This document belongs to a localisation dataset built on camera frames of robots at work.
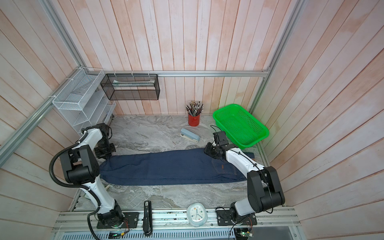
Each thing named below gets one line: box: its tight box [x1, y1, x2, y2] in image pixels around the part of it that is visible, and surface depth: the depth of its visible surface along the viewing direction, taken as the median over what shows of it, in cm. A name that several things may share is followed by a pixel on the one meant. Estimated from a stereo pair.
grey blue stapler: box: [179, 128, 200, 143], surface depth 106 cm
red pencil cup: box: [185, 100, 204, 127], surface depth 109 cm
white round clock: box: [186, 202, 208, 228], surface depth 74 cm
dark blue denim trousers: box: [99, 148, 248, 185], surface depth 92 cm
